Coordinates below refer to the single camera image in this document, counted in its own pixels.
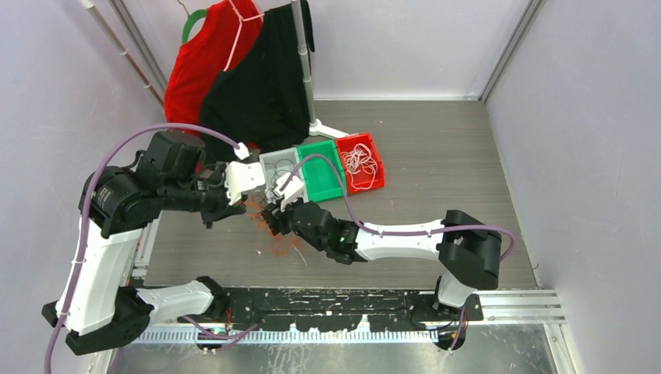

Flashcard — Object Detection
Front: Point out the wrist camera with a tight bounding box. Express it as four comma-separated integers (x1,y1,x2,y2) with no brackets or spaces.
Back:
224,161,266,205
273,172,305,211

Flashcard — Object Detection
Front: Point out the pink hanger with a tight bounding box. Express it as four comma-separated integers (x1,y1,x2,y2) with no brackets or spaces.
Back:
222,0,264,72

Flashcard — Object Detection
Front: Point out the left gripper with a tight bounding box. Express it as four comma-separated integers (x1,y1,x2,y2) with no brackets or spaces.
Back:
162,163,248,229

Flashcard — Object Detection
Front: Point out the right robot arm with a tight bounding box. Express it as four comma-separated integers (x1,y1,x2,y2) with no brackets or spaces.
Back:
261,199,502,320

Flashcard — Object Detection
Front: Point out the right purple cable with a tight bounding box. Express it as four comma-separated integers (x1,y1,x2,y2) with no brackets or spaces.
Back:
281,153,518,354

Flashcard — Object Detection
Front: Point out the red plastic bin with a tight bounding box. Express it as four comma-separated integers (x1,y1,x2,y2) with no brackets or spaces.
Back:
334,132,385,194

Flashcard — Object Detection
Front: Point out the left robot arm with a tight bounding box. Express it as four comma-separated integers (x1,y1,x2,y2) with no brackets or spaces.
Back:
42,130,263,355

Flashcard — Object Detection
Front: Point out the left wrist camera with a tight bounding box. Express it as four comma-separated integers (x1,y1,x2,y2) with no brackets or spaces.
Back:
224,161,266,205

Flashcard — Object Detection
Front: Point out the red white rod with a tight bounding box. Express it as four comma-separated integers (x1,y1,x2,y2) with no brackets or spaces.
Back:
78,0,166,108

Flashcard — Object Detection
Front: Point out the green hanger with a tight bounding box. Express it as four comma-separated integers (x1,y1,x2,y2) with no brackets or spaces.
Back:
177,0,207,44

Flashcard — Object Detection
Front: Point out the black t-shirt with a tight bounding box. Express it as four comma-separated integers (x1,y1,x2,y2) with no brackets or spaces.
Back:
200,4,309,152

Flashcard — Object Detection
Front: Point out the red t-shirt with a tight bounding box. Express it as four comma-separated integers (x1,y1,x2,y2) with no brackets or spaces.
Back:
163,1,263,125

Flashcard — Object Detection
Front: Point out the white clothes rack stand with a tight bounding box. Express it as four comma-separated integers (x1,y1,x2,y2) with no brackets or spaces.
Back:
164,0,352,182

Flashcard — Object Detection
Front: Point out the orange cable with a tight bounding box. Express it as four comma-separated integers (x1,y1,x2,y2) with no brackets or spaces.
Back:
245,198,306,259

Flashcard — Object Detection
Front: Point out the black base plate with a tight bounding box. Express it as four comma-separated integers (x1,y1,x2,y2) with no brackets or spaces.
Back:
193,288,484,333

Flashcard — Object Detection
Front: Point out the green plastic bin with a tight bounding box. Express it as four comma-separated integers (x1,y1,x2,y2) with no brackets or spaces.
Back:
297,140,346,203

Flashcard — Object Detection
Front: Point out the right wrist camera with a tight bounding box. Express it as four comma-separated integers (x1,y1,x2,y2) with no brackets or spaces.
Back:
273,172,305,211

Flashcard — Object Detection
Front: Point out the grey plastic bin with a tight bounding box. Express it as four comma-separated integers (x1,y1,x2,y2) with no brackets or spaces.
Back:
259,147,299,202

